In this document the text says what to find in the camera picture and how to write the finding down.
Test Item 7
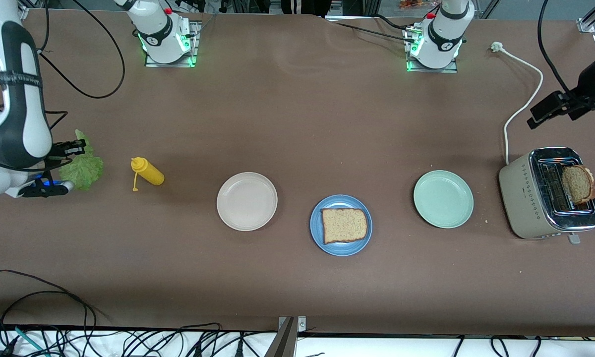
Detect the green lettuce leaf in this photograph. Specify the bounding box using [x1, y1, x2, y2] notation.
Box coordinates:
[59, 129, 105, 192]

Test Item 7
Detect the yellow squeeze bottle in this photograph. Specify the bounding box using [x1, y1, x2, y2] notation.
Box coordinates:
[130, 157, 165, 192]

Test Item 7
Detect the brown bread slice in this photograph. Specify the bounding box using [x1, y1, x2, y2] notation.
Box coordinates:
[561, 165, 595, 205]
[321, 208, 368, 245]

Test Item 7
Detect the green round plate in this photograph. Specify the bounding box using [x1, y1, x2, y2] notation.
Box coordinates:
[413, 170, 475, 229]

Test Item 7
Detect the beige round plate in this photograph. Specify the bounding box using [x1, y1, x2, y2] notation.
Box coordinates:
[216, 172, 278, 232]

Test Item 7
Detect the blue round plate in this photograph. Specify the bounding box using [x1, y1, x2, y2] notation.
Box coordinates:
[309, 194, 373, 257]

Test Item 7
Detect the beige chrome toaster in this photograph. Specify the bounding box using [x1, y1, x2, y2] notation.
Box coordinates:
[498, 146, 595, 245]

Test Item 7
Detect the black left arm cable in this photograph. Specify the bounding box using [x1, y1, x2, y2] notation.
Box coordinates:
[537, 0, 576, 95]

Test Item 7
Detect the white toaster power cord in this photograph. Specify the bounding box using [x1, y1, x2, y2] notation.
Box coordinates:
[491, 42, 544, 165]

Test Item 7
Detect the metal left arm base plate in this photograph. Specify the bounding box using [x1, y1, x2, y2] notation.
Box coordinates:
[406, 22, 459, 74]

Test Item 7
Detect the black looped floor cable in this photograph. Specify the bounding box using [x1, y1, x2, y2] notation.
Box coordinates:
[0, 270, 98, 348]

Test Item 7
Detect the black base cable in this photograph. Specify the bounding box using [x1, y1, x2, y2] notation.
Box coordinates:
[333, 21, 417, 43]
[374, 14, 427, 31]

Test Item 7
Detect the teal cable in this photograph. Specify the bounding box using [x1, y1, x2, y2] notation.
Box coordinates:
[0, 323, 48, 357]

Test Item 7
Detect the aluminium profile post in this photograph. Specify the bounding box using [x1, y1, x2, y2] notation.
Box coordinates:
[264, 317, 298, 357]

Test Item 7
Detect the metal table edge bracket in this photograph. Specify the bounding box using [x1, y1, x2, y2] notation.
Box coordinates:
[278, 316, 307, 333]

